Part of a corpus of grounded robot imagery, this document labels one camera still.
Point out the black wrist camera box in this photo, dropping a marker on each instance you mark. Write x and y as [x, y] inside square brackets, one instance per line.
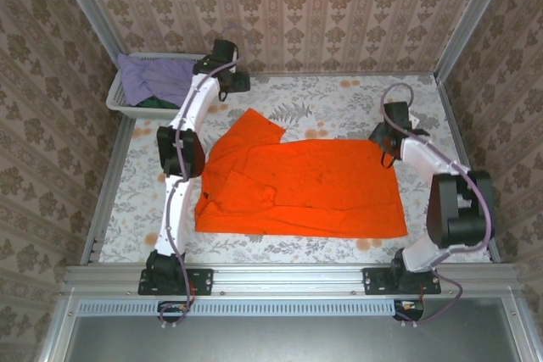
[396, 114]
[224, 50]

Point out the white floral tablecloth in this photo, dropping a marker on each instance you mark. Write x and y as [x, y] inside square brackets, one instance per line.
[331, 95]

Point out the white plastic laundry basket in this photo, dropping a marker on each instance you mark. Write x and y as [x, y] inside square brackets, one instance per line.
[140, 113]

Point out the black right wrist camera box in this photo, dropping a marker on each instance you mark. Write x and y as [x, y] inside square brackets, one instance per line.
[396, 114]

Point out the grey metal panel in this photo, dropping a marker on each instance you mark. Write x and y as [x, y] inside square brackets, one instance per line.
[275, 341]

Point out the aluminium table side rail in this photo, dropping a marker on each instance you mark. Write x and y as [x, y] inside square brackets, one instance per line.
[110, 192]
[449, 103]

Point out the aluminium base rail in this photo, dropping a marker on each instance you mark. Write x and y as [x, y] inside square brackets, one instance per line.
[288, 279]

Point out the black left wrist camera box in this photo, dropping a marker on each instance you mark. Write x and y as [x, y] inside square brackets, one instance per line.
[224, 50]

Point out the orange t-shirt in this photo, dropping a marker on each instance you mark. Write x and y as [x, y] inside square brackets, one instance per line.
[318, 188]

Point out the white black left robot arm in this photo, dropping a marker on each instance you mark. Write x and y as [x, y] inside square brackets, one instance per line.
[174, 209]

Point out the green t-shirt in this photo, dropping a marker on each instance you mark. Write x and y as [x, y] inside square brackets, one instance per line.
[155, 103]

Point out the purple t-shirt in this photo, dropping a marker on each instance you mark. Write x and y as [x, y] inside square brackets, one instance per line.
[144, 78]

